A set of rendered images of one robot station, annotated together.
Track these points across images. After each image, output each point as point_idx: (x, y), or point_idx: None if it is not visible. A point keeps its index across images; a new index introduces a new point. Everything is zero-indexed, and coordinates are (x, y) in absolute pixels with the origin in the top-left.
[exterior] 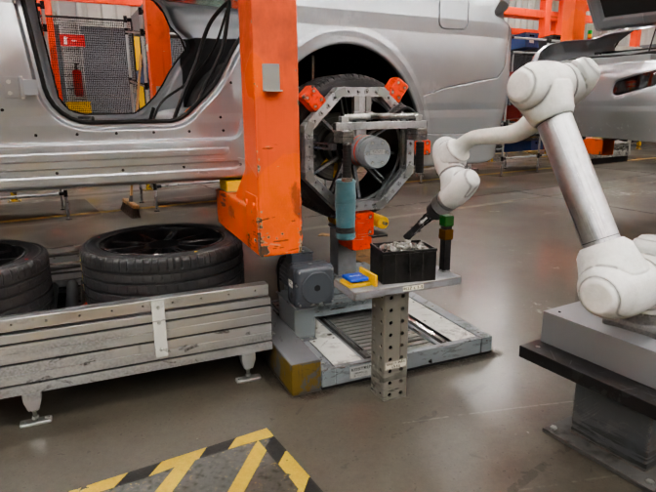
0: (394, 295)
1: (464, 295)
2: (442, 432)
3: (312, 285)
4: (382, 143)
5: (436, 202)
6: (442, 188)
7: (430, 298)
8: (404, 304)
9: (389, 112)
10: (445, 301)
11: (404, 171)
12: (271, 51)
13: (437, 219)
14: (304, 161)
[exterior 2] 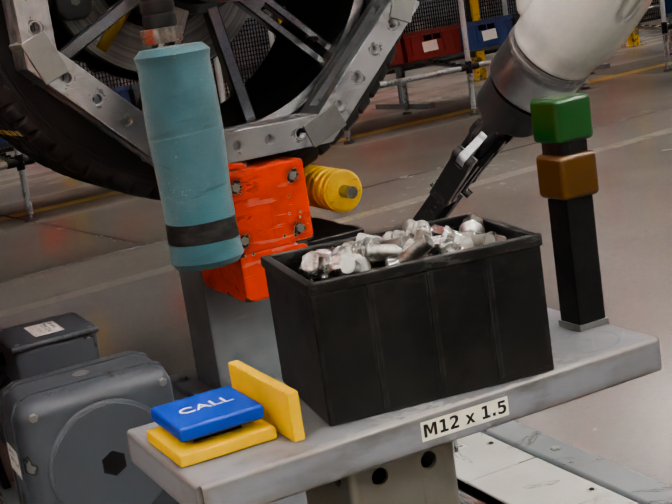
0: (392, 462)
1: (647, 392)
2: None
3: (94, 456)
4: None
5: (511, 65)
6: (525, 6)
7: (542, 418)
8: (440, 491)
9: None
10: (593, 420)
11: (388, 3)
12: None
13: (525, 132)
14: (11, 5)
